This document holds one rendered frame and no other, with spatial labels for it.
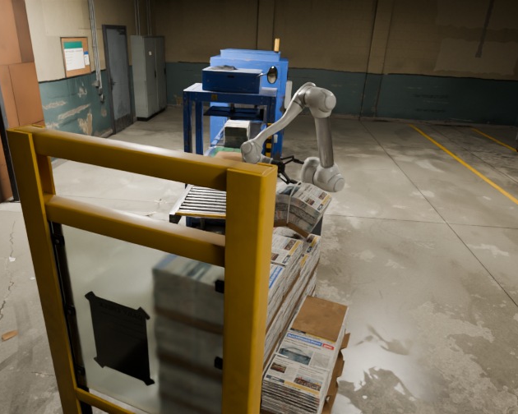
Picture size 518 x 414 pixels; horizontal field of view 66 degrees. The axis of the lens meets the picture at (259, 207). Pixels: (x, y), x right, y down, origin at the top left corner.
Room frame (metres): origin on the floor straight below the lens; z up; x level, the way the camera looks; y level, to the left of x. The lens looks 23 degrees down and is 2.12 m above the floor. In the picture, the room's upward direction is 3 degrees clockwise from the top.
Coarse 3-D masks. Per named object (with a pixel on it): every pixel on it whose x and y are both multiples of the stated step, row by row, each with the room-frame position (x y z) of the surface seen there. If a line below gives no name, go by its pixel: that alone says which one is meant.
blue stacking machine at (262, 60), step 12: (228, 48) 7.30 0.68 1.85; (276, 48) 6.60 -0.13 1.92; (216, 60) 6.48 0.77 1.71; (228, 60) 6.47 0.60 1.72; (240, 60) 6.46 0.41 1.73; (252, 60) 6.45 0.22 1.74; (264, 60) 6.50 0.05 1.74; (276, 60) 6.53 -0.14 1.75; (264, 72) 6.44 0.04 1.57; (264, 84) 6.44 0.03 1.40; (276, 84) 6.43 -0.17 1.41; (288, 84) 6.43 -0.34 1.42; (288, 96) 6.43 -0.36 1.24; (264, 108) 6.44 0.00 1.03; (276, 108) 6.44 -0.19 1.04; (216, 120) 6.47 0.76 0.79; (228, 120) 6.46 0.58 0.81; (240, 120) 6.54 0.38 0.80; (252, 120) 6.61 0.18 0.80; (264, 120) 6.44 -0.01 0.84; (276, 120) 6.44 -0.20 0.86; (216, 132) 6.47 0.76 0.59; (276, 132) 6.43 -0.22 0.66; (276, 144) 6.43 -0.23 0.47; (276, 156) 6.43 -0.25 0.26
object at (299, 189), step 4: (300, 184) 2.57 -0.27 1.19; (304, 184) 2.58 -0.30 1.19; (308, 184) 2.58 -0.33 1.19; (292, 188) 2.49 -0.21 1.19; (296, 188) 2.49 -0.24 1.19; (300, 188) 2.50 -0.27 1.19; (304, 188) 2.50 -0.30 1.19; (288, 192) 2.41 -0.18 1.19; (296, 192) 2.42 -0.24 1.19; (300, 192) 2.42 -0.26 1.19; (284, 196) 2.37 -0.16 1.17; (288, 196) 2.36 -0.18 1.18; (292, 196) 2.35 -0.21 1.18; (296, 196) 2.35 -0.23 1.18; (284, 200) 2.37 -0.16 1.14; (288, 200) 2.36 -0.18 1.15; (292, 200) 2.35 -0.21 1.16; (296, 200) 2.34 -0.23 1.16; (284, 204) 2.37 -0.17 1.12; (288, 204) 2.36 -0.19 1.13; (292, 204) 2.35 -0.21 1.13; (284, 208) 2.37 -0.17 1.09; (292, 208) 2.35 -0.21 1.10; (284, 212) 2.37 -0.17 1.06; (292, 212) 2.35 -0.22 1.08; (284, 216) 2.37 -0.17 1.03
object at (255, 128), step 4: (224, 124) 6.20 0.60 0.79; (252, 124) 6.29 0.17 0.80; (256, 124) 6.30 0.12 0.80; (260, 124) 6.32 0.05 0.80; (252, 128) 5.99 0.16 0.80; (256, 128) 6.00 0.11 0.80; (260, 128) 6.02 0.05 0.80; (264, 128) 6.06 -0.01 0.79; (252, 132) 5.72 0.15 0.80; (256, 132) 5.73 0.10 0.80; (216, 136) 5.38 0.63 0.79; (220, 136) 5.40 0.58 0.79; (224, 136) 5.38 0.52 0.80; (252, 136) 5.47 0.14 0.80; (256, 136) 5.48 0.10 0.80; (216, 140) 5.16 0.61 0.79; (220, 140) 5.14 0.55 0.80; (236, 148) 4.87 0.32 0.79
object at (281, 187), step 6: (276, 186) 2.58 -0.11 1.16; (282, 186) 2.55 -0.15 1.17; (288, 186) 2.53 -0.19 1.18; (276, 192) 2.45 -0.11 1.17; (282, 192) 2.42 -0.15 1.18; (276, 198) 2.39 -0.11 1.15; (282, 198) 2.38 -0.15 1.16; (276, 204) 2.39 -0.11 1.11; (282, 204) 2.38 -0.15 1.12; (276, 210) 2.39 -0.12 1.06; (282, 210) 2.38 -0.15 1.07; (276, 216) 2.40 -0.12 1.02; (282, 216) 2.38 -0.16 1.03
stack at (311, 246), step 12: (276, 228) 2.60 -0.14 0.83; (300, 240) 2.44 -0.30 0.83; (312, 240) 2.45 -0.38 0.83; (312, 252) 2.30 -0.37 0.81; (312, 264) 2.34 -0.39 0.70; (300, 276) 2.03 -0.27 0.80; (312, 276) 2.40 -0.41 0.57; (300, 288) 2.06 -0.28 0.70; (312, 288) 2.45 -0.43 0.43; (288, 300) 1.79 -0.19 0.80; (300, 300) 2.11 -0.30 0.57; (288, 312) 1.82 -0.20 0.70; (276, 324) 1.62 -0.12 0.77; (288, 324) 1.88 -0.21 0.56; (276, 336) 1.65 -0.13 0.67; (264, 348) 1.45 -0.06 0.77; (276, 348) 1.66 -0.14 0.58; (264, 360) 1.48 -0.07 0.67; (264, 372) 1.49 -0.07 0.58
